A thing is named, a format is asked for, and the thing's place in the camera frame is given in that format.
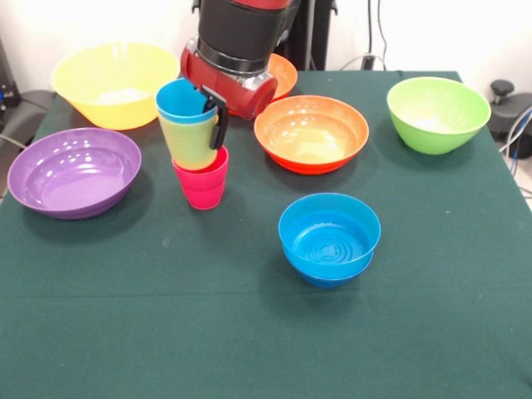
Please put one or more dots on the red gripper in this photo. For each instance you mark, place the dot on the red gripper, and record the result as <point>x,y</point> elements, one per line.
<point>232,89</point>

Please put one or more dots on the yellow-green cup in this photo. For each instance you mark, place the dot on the yellow-green cup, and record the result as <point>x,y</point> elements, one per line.
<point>187,143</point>

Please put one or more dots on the light blue cup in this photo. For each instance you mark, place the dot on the light blue cup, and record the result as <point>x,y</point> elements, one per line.
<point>178,104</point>

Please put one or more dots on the red cup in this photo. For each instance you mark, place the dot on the red cup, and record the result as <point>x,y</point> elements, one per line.
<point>203,189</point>

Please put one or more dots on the orange bowl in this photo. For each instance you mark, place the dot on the orange bowl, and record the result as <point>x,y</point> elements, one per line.
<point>307,137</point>
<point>284,77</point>

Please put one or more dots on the light blue bowl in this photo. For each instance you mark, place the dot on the light blue bowl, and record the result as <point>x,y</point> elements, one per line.
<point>328,245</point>

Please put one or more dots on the dark blue bowl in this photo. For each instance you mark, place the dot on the dark blue bowl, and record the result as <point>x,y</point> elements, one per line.
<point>328,280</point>

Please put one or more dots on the light green bowl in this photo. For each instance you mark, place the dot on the light green bowl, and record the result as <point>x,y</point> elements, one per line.
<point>440,120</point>

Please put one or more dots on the large yellow bowl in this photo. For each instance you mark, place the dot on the large yellow bowl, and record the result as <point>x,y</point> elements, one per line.
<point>116,108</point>

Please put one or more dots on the purple bowl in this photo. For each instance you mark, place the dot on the purple bowl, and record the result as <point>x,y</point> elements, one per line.
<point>70,178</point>

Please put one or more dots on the black plug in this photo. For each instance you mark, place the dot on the black plug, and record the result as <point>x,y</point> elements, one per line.
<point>367,62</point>

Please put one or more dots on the black chair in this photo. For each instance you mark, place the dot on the black chair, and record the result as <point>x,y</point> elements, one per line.
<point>25,112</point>

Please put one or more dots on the dark green tablecloth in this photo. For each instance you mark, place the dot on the dark green tablecloth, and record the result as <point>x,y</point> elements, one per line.
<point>266,332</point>

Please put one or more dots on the black knob clamp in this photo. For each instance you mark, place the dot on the black knob clamp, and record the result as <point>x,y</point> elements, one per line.
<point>502,88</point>

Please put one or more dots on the black rounded base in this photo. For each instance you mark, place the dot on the black rounded base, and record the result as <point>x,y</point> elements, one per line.
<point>509,118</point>

